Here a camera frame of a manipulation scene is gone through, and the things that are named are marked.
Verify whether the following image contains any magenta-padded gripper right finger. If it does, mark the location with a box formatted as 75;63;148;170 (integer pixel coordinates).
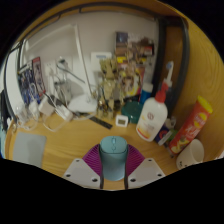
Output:
123;143;166;190

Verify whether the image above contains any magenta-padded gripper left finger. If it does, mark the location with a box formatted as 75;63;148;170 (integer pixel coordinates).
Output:
62;143;105;190

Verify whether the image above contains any white red-capped pump bottle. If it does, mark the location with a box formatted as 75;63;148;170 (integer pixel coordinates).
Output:
135;83;169;143

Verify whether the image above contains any small white charger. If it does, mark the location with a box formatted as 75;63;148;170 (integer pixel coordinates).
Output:
54;104;74;122

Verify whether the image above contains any white mug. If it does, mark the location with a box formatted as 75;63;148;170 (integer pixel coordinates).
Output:
175;138;205;170

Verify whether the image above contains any blue spray bottle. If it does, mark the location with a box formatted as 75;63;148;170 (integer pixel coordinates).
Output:
163;60;179;111

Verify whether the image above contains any grey mouse pad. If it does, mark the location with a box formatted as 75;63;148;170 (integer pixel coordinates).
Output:
12;131;48;168

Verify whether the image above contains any small white square clock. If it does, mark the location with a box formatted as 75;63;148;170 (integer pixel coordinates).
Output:
115;114;129;128

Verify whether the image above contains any green round tin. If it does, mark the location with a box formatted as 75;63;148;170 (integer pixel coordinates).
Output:
120;100;144;124

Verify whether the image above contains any white multi-port charger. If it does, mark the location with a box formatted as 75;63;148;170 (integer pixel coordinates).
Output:
38;96;56;116

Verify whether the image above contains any colourful poster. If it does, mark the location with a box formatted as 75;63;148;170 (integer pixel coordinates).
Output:
114;31;156;98

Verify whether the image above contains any black ruler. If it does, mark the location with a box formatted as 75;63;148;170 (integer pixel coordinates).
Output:
88;114;114;130

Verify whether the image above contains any dark grey metal frame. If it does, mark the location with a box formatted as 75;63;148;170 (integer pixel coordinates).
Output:
3;1;191;118

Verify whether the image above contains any robot model kit box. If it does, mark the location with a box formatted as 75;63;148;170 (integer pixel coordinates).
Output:
17;56;47;104

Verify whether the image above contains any red chips can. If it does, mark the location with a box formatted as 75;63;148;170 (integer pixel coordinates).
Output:
168;95;214;155

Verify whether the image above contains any white desk lamp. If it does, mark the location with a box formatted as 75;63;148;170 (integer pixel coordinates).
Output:
23;23;99;114

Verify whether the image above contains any light blue computer mouse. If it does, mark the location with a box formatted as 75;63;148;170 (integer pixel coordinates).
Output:
98;135;129;182

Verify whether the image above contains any small blue white box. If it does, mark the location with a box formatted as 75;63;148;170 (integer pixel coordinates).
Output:
154;123;174;146

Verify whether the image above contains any clear domed container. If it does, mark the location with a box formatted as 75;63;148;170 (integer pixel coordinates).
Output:
14;104;32;123

